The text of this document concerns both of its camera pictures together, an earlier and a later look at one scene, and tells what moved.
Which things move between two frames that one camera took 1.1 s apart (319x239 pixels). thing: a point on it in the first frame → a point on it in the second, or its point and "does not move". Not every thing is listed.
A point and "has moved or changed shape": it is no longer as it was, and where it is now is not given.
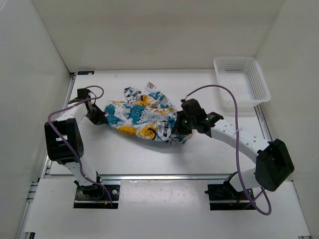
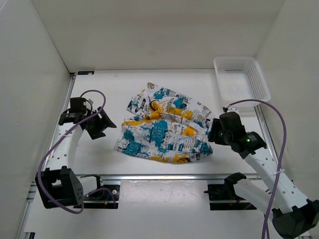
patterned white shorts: [146, 113] has moved or changed shape
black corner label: [85, 72] does not move
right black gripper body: [184, 125] → [225, 137]
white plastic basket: [244, 76] does not move
